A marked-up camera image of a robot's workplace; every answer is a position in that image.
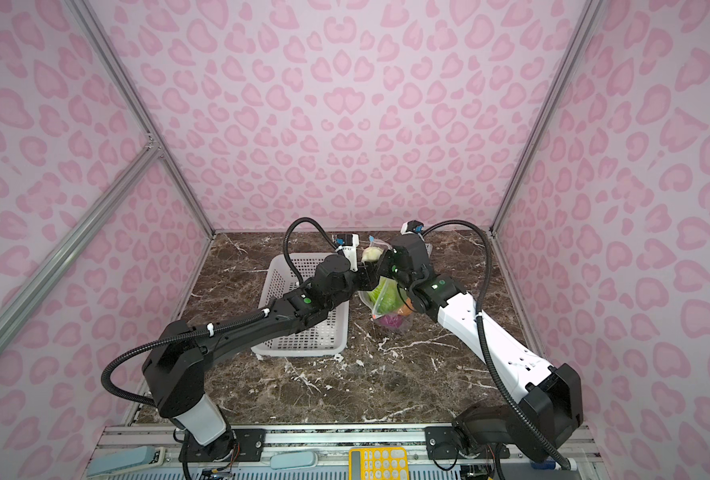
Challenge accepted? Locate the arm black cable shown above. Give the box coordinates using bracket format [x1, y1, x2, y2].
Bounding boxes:
[422, 219, 572, 470]
[101, 217, 339, 408]

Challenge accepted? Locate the yellow calculator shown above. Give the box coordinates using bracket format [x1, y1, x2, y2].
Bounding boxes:
[348, 446, 409, 480]

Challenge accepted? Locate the light blue oval case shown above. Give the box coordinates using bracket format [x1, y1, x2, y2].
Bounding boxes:
[270, 450, 318, 470]

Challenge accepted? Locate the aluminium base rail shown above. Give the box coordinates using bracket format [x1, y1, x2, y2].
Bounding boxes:
[90, 423, 609, 479]

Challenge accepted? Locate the grey remote left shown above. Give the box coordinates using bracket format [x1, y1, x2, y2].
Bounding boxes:
[86, 446, 166, 479]

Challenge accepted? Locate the purple toy onion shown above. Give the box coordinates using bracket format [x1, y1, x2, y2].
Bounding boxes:
[379, 314, 412, 333]

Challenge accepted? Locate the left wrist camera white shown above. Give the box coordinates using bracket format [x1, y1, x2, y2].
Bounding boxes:
[335, 233, 360, 272]

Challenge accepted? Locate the aluminium frame strut left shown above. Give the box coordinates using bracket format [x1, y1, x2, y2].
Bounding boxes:
[0, 141, 160, 355]

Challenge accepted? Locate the clear zip top bag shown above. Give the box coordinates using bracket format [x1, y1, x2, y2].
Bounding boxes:
[357, 235, 419, 334]

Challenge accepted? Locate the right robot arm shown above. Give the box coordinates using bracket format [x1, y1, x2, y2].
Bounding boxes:
[380, 232, 583, 471]

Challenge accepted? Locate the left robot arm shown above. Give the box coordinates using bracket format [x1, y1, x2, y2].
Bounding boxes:
[142, 254, 390, 463]

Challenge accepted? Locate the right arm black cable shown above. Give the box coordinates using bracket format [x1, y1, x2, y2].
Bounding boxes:
[422, 219, 572, 470]

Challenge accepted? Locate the green white toy cabbage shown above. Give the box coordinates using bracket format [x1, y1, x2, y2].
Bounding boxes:
[359, 246, 403, 319]

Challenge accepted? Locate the yellow toy potato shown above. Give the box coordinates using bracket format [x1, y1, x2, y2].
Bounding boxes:
[396, 299, 414, 316]

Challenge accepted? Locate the white perforated plastic basket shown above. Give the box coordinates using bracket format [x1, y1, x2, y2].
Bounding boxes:
[251, 253, 352, 358]

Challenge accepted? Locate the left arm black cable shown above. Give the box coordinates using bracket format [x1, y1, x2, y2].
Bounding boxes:
[101, 217, 339, 408]

